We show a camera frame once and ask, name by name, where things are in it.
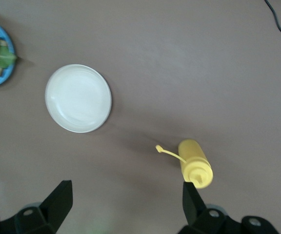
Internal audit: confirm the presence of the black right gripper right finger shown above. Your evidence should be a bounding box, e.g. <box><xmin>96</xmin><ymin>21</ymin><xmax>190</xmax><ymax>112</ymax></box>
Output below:
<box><xmin>179</xmin><ymin>181</ymin><xmax>280</xmax><ymax>234</ymax></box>

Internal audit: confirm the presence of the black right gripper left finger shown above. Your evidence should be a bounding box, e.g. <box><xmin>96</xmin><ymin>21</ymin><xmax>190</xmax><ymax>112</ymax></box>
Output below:
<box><xmin>0</xmin><ymin>179</ymin><xmax>73</xmax><ymax>234</ymax></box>

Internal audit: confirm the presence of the yellow squeeze bottle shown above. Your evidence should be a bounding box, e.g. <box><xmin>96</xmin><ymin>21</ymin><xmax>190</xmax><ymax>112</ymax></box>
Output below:
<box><xmin>155</xmin><ymin>138</ymin><xmax>214</xmax><ymax>190</ymax></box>

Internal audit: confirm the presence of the green lettuce leaf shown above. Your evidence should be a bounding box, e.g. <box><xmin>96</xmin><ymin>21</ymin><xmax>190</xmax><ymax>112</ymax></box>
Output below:
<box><xmin>0</xmin><ymin>39</ymin><xmax>18</xmax><ymax>68</ymax></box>

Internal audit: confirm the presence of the white round plate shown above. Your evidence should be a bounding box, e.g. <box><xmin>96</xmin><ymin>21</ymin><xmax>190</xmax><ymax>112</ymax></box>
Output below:
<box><xmin>44</xmin><ymin>64</ymin><xmax>113</xmax><ymax>134</ymax></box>

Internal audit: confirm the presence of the thin black looped cable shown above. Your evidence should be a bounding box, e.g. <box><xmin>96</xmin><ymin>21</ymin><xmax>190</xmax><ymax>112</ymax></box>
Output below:
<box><xmin>264</xmin><ymin>0</ymin><xmax>281</xmax><ymax>34</ymax></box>

